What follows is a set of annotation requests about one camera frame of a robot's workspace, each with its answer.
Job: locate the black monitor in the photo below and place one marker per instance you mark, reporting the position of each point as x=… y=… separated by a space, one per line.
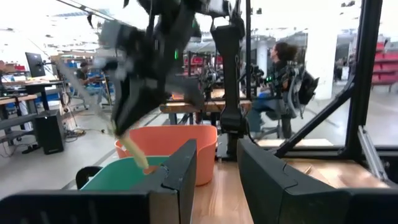
x=35 y=63

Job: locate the silver metal bracket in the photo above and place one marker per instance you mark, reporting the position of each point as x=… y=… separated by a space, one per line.
x=371 y=152

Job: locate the wooden workbench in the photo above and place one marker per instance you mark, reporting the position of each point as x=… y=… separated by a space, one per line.
x=186 y=107

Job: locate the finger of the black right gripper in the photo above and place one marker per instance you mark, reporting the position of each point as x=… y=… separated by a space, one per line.
x=126 y=102
x=149 y=96

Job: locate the dark office desk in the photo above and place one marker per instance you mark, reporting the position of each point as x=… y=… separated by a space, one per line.
x=43 y=88

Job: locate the black table clamp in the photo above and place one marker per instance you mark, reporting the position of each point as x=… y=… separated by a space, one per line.
x=84 y=177

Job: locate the orange plastic bin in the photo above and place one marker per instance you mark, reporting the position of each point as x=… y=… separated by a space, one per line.
x=186 y=149

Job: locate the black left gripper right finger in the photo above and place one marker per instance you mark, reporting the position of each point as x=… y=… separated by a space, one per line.
x=261 y=186

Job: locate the green plastic bin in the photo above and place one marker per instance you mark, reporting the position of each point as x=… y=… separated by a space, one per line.
x=124 y=174

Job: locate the red shelving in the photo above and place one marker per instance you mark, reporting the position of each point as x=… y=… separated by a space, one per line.
x=385 y=67

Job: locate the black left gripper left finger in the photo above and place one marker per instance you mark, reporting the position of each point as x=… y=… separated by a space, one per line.
x=183 y=186

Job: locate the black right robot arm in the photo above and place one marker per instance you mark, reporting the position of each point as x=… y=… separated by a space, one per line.
x=230 y=77

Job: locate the person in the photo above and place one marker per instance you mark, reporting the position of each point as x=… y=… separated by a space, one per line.
x=280 y=74
x=82 y=74

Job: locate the grey office chair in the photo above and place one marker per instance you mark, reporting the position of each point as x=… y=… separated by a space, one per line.
x=293 y=93

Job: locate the wooden top desk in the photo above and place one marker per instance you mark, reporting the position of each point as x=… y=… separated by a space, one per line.
x=15 y=99

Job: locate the black computer tower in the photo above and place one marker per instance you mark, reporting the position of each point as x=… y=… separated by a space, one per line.
x=49 y=133

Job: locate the black backpack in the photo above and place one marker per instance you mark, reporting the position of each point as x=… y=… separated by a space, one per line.
x=309 y=88

